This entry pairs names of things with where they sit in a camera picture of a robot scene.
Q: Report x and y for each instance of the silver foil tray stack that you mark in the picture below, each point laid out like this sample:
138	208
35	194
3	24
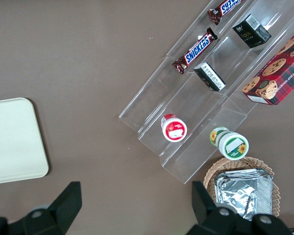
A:
240	195

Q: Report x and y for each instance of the black box gold print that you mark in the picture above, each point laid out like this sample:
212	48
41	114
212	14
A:
251	33

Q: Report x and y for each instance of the black box white label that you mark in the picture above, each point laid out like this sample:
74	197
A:
210	77

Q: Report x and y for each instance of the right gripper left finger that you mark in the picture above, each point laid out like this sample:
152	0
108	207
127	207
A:
61	210

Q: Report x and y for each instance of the cream plastic serving tray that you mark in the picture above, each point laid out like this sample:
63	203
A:
14	139

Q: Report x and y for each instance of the red lid yogurt cup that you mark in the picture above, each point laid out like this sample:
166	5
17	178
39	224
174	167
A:
174	131

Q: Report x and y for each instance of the green lid sunflower cup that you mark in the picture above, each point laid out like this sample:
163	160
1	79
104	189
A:
234	145

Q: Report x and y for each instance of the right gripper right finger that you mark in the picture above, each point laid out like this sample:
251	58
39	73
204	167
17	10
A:
205	213

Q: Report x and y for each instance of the light wicker basket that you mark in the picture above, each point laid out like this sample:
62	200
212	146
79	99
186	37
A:
212	176

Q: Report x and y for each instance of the Snickers chocolate bar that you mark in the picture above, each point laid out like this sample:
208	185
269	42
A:
197	50
225	8

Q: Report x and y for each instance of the clear acrylic stepped stand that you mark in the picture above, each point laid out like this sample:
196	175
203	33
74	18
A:
201	110

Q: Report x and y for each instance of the red tartan cookie box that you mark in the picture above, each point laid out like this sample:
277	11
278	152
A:
279	73

